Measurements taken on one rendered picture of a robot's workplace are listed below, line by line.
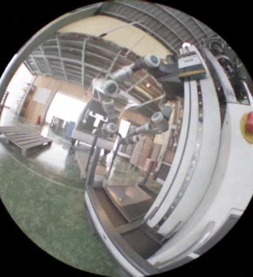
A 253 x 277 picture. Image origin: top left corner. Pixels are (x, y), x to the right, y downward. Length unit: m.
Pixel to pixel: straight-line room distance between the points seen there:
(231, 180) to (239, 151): 0.05
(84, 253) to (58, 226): 0.23
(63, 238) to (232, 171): 0.75
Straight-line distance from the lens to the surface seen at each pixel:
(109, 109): 0.63
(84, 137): 2.63
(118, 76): 0.57
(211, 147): 0.35
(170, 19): 5.39
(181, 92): 0.77
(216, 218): 0.21
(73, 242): 0.68
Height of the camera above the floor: 0.65
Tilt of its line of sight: 4 degrees up
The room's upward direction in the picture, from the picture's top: 19 degrees clockwise
